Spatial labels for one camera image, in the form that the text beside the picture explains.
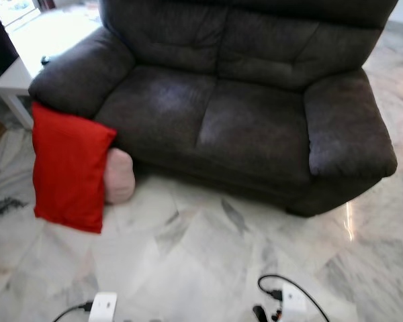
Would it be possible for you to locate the white side table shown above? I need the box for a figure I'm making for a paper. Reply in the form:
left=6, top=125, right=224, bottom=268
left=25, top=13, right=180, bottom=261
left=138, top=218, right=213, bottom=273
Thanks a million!
left=0, top=5, right=103, bottom=129

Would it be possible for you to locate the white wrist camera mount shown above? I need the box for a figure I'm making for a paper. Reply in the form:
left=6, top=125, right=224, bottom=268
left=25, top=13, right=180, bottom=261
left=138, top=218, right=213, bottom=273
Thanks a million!
left=281, top=284, right=308, bottom=322
left=89, top=292, right=118, bottom=322

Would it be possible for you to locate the dark brown fabric sofa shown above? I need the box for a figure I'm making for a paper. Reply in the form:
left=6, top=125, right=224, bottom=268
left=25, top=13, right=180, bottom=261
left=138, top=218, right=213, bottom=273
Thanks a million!
left=28, top=0, right=399, bottom=217

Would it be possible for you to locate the pink pillow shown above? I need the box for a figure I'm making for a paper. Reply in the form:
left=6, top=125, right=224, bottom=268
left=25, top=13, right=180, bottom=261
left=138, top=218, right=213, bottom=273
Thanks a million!
left=104, top=148, right=136, bottom=205

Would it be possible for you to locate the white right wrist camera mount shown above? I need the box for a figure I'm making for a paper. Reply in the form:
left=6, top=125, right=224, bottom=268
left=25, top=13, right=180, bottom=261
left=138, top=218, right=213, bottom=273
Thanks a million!
left=281, top=284, right=308, bottom=322

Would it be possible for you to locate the red pillow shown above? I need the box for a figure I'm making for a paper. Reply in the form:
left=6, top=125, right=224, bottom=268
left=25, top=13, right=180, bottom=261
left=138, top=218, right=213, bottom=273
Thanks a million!
left=31, top=101, right=118, bottom=234

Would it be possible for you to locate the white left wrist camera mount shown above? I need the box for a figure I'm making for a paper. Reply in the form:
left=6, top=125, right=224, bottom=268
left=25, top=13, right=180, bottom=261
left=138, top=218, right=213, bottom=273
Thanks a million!
left=89, top=292, right=118, bottom=322

